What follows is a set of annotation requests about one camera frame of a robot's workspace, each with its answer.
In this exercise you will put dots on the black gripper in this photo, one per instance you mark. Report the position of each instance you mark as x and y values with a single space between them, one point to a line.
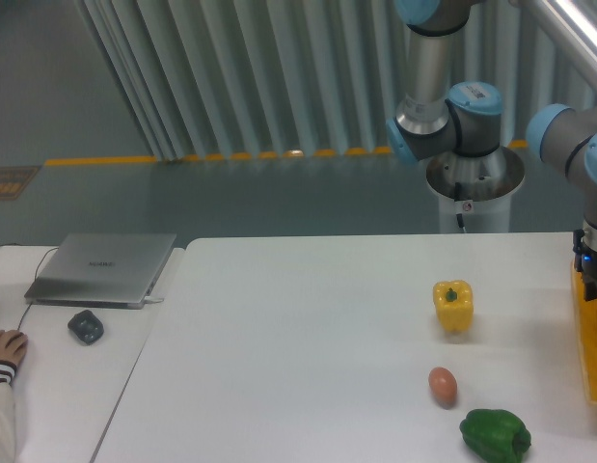
585 260

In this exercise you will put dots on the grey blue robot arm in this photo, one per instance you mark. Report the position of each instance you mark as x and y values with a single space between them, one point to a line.
456 128

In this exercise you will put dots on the striped sleeve forearm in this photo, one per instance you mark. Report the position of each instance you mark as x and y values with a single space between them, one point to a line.
7 413

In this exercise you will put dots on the yellow plastic basket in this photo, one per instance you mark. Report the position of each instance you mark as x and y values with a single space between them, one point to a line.
585 315

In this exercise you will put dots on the person's hand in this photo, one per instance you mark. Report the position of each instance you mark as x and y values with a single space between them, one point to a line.
13 348

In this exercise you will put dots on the yellow bell pepper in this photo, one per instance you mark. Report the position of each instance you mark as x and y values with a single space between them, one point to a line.
454 305

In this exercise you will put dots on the brown egg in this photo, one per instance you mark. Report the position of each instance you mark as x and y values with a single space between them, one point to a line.
442 384

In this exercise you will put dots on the green bell pepper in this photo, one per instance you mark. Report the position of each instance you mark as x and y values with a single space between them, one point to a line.
495 435

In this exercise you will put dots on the white folding curtain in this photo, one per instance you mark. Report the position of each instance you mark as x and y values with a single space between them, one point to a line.
228 79

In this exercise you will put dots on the silver closed laptop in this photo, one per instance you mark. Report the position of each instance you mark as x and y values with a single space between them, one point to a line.
104 270

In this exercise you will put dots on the black small device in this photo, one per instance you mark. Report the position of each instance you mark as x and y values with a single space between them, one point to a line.
87 327

